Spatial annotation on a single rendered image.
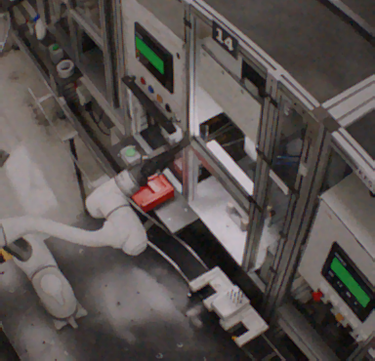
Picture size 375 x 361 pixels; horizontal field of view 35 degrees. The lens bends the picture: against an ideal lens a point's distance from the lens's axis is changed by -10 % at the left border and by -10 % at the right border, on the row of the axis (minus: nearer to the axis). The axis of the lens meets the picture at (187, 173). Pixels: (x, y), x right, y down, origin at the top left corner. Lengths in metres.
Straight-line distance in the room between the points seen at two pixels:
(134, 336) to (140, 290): 0.24
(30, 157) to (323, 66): 2.74
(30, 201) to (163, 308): 1.50
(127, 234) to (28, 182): 1.91
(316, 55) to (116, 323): 1.53
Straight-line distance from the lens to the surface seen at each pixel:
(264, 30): 1.89
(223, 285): 2.64
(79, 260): 2.93
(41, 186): 4.03
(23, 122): 4.41
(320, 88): 1.74
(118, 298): 2.82
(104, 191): 2.32
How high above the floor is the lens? 3.24
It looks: 54 degrees down
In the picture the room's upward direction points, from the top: straight up
